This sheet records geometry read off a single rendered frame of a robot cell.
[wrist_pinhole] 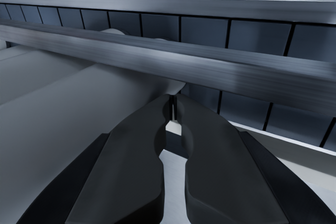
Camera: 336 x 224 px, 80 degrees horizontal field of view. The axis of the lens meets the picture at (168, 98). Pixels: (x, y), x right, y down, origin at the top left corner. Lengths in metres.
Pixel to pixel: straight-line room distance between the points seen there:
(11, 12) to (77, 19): 0.14
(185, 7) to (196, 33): 0.02
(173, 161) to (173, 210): 0.11
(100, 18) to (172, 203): 0.26
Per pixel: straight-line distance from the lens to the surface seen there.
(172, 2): 0.17
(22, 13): 0.34
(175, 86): 0.15
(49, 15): 0.29
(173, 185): 0.29
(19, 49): 0.21
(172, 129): 0.17
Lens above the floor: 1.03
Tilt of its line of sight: 47 degrees down
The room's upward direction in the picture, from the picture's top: 132 degrees counter-clockwise
